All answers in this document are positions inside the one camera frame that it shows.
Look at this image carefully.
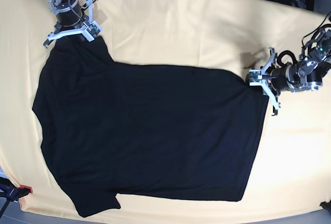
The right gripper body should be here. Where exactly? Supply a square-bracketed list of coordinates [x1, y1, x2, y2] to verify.
[54, 1, 84, 34]

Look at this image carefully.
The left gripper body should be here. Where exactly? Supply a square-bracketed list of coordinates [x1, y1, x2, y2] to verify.
[267, 65, 291, 96]

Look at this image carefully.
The dark navy T-shirt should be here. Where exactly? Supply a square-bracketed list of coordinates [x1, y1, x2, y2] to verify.
[32, 37, 268, 217]

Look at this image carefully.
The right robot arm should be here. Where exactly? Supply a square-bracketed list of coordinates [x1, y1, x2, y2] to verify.
[43, 0, 103, 48]

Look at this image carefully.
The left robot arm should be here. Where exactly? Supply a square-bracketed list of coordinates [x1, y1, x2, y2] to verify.
[257, 13, 330, 116]

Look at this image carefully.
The cream yellow table cloth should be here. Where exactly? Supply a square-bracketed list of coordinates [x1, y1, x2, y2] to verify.
[1, 0, 330, 223]

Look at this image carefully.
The black corner clamp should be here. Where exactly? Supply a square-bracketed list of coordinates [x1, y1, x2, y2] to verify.
[320, 201, 331, 212]

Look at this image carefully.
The red and black clamp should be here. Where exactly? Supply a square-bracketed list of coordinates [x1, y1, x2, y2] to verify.
[0, 177, 33, 217]

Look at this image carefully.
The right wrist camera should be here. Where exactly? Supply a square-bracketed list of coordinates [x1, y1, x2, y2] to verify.
[82, 21, 103, 42]

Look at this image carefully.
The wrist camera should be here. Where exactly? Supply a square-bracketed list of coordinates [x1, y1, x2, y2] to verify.
[248, 69, 263, 86]
[82, 21, 103, 42]

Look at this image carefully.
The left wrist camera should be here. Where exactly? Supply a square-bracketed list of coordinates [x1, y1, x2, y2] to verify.
[248, 69, 263, 86]

